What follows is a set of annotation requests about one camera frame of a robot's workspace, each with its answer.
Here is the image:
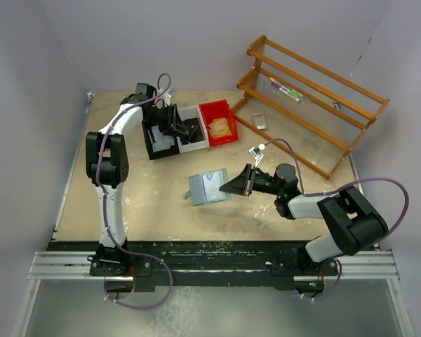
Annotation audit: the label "red bin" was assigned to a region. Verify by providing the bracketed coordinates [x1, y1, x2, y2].
[199, 100, 239, 147]

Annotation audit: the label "white bin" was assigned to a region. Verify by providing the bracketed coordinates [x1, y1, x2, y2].
[177, 105, 210, 154]

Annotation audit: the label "pink marker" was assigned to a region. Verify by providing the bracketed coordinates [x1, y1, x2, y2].
[270, 81, 301, 103]

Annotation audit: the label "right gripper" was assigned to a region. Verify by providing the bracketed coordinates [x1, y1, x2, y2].
[220, 163, 283, 196]

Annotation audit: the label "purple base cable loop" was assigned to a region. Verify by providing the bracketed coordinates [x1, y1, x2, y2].
[103, 257, 176, 310]

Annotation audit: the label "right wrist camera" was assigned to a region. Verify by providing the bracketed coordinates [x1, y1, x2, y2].
[248, 143, 266, 169]

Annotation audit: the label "green card holder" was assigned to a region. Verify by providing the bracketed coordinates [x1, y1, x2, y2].
[183, 168, 231, 206]

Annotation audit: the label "orange cards in red bin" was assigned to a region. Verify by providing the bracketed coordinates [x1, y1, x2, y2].
[209, 118, 232, 139]

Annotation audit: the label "wooden rack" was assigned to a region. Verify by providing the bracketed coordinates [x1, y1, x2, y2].
[232, 35, 390, 180]

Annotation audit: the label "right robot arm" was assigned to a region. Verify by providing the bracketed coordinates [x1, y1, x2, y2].
[219, 164, 389, 275]

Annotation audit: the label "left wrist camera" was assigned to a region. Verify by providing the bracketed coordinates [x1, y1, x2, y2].
[160, 88, 177, 105]

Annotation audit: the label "black bin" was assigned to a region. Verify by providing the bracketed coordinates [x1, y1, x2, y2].
[142, 118, 180, 160]

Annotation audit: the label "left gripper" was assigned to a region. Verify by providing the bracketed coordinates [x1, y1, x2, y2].
[145, 104, 189, 138]

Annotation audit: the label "green marker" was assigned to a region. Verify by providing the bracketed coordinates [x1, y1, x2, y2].
[269, 77, 303, 98]

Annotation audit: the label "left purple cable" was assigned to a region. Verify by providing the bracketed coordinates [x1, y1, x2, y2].
[96, 72, 173, 260]

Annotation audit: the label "aluminium frame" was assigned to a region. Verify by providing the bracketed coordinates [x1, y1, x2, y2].
[28, 251, 415, 336]

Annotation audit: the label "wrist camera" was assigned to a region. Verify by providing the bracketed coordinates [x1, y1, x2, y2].
[248, 143, 266, 169]
[160, 88, 177, 105]

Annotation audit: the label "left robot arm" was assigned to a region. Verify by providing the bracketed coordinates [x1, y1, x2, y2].
[86, 83, 203, 276]

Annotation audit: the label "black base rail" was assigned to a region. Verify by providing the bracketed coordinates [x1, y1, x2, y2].
[47, 239, 376, 293]

